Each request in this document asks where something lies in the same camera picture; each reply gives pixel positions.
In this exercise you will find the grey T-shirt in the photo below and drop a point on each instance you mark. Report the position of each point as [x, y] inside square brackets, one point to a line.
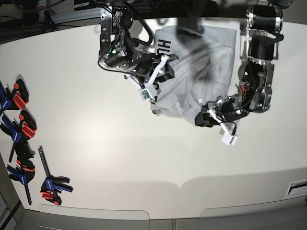
[203, 70]

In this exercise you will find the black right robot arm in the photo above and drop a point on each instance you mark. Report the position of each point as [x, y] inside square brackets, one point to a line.
[118, 49]

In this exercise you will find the blue red bar clamp top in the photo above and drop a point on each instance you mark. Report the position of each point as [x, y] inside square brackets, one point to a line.
[15, 99]

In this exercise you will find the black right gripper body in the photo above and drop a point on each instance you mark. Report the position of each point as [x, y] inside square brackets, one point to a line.
[140, 65]

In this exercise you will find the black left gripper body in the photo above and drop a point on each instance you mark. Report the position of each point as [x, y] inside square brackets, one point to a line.
[226, 110]

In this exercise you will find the blue red bar clamp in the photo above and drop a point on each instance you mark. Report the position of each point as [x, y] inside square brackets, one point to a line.
[53, 186]
[15, 99]
[21, 132]
[24, 172]

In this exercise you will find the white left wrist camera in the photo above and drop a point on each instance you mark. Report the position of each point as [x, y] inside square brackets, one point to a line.
[229, 136]

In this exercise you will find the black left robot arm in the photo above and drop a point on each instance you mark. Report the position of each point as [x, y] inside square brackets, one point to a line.
[263, 35]

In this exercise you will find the aluminium rail frame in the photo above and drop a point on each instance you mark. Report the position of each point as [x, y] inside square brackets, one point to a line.
[68, 11]

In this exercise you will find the blue red bar clamp right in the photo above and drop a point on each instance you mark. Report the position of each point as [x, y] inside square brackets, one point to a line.
[53, 186]

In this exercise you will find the white label plate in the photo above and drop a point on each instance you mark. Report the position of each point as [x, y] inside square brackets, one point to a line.
[296, 189]

